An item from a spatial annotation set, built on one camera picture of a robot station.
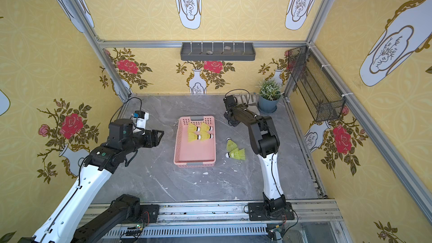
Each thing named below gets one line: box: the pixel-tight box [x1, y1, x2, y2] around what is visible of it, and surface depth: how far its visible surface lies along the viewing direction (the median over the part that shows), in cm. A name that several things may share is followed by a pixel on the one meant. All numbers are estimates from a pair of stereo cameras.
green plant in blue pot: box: [254, 78, 286, 114], surface depth 105 cm
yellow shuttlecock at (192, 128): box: [187, 122, 201, 133], surface depth 101 cm
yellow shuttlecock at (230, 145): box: [226, 137, 238, 152], surface depth 96 cm
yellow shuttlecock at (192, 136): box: [187, 131, 202, 143], surface depth 97 cm
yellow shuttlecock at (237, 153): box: [225, 147, 246, 161], surface depth 91 cm
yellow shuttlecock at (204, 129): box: [200, 122, 211, 137], surface depth 102 cm
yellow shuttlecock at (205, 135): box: [199, 129, 214, 142], surface depth 99 cm
